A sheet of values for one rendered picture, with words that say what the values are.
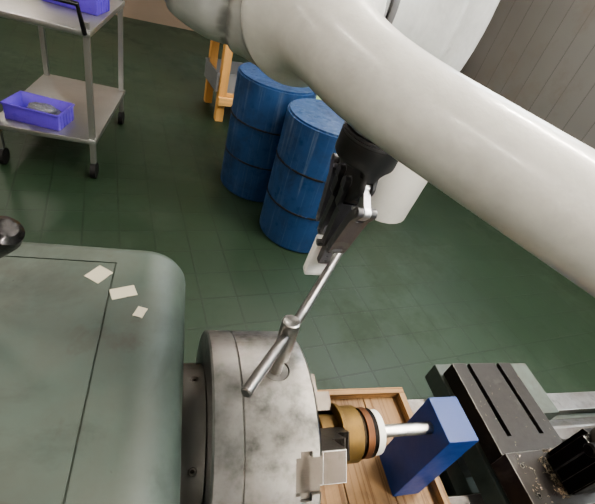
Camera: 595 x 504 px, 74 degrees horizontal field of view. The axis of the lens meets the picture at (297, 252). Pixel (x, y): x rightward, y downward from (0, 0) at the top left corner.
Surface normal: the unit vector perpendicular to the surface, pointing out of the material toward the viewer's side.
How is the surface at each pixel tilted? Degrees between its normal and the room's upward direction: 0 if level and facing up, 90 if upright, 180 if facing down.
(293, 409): 13
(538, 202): 86
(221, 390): 4
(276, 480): 40
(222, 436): 22
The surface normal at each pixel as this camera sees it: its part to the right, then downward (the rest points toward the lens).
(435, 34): 0.26, 0.73
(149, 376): 0.60, -0.66
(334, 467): 0.32, -0.17
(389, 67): -0.27, -0.09
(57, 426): 0.26, -0.75
